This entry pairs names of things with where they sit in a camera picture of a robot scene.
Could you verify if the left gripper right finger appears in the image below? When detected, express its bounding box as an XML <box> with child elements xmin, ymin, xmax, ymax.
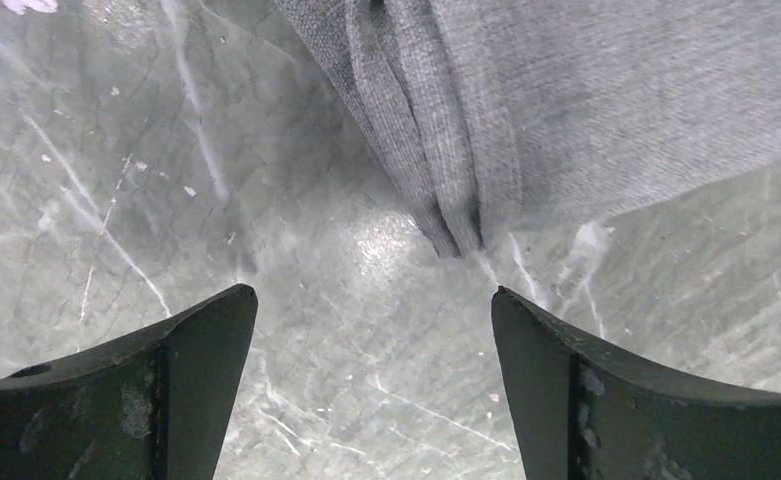
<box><xmin>491</xmin><ymin>288</ymin><xmax>781</xmax><ymax>480</ymax></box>

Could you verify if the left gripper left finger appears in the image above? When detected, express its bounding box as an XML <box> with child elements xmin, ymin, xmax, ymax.
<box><xmin>0</xmin><ymin>284</ymin><xmax>258</xmax><ymax>479</ymax></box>

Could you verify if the grey cloth napkin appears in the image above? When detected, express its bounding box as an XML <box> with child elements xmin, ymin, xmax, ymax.
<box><xmin>279</xmin><ymin>1</ymin><xmax>781</xmax><ymax>256</ymax></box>

